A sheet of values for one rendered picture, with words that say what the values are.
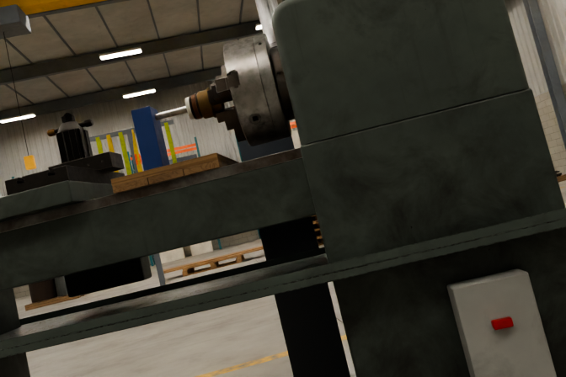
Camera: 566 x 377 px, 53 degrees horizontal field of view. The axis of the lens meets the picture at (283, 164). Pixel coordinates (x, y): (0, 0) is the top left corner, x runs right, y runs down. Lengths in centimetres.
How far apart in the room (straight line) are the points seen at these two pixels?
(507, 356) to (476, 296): 15
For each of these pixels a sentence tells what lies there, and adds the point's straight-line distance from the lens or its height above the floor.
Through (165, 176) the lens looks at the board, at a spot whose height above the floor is 88.
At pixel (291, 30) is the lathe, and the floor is 116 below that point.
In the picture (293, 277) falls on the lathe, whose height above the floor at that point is 55.
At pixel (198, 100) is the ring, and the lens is 172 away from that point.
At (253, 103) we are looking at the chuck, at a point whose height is 102.
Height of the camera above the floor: 70
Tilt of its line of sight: 5 degrees up
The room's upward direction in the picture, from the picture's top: 14 degrees counter-clockwise
